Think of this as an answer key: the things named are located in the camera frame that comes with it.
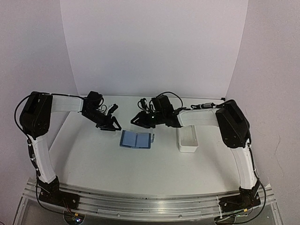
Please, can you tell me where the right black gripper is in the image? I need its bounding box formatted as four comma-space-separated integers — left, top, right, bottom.
131, 110, 165, 128

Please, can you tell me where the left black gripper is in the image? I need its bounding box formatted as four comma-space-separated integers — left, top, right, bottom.
82, 108, 121, 130

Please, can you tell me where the blue card holder wallet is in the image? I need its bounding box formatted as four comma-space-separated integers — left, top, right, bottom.
120, 130, 155, 149

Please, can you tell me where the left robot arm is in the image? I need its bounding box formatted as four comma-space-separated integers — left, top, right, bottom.
15, 91, 121, 184

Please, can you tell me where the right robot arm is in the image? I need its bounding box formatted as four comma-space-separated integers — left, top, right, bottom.
130, 92, 260, 190

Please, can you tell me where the white plastic tray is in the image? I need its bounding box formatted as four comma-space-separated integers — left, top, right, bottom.
176, 126, 199, 153

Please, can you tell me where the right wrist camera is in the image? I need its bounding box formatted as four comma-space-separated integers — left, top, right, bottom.
137, 98, 150, 112

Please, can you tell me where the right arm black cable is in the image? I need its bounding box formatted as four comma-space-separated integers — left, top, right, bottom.
154, 91, 225, 113

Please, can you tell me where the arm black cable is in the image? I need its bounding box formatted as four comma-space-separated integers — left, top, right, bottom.
154, 91, 225, 113
34, 180, 68, 213

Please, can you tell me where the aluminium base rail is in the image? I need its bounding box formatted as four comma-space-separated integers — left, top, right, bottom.
11, 178, 283, 225

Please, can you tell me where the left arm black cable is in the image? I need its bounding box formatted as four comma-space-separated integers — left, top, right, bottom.
34, 180, 68, 213

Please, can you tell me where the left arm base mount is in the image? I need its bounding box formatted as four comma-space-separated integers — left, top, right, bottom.
37, 176, 80, 210

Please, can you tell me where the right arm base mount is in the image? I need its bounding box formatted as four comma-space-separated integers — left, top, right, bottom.
218, 181, 261, 213

